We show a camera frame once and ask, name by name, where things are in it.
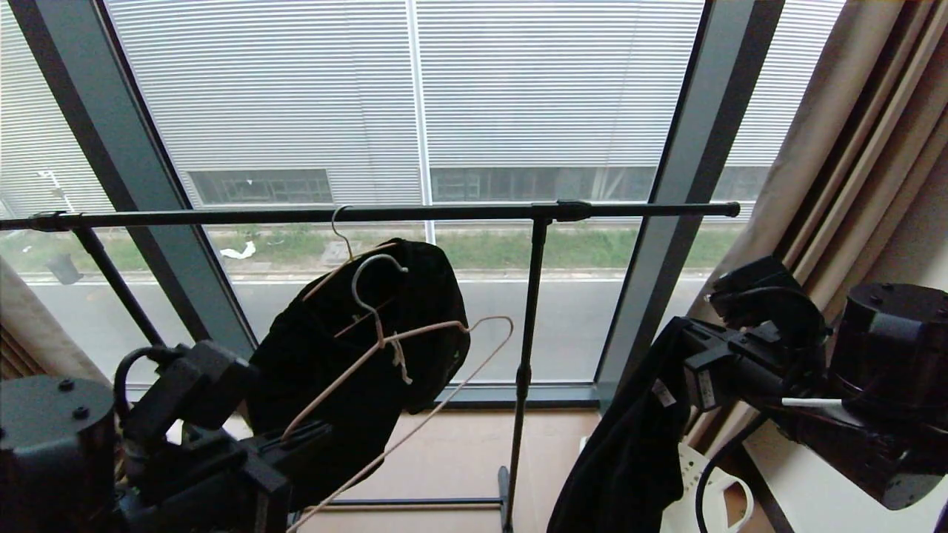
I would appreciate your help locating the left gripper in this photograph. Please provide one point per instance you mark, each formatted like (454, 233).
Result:
(207, 488)

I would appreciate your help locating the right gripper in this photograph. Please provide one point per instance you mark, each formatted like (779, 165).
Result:
(733, 377)

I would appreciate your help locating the black garment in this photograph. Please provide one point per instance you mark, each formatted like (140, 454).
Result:
(629, 444)
(437, 296)

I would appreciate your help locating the pink clothes hanger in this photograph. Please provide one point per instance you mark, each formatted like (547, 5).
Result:
(342, 240)
(444, 327)

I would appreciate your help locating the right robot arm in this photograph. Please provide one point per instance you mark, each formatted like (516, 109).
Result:
(889, 340)

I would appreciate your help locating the white laundry basket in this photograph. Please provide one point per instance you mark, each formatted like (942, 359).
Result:
(692, 488)

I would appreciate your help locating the black clothes rack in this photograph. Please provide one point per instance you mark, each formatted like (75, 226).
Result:
(444, 213)

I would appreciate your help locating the window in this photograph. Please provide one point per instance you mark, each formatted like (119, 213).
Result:
(518, 89)

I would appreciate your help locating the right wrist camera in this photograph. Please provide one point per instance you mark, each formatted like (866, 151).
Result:
(763, 296)

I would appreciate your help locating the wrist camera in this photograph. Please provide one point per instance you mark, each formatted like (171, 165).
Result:
(192, 385)
(763, 296)

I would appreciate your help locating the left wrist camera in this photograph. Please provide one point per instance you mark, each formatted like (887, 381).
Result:
(192, 385)

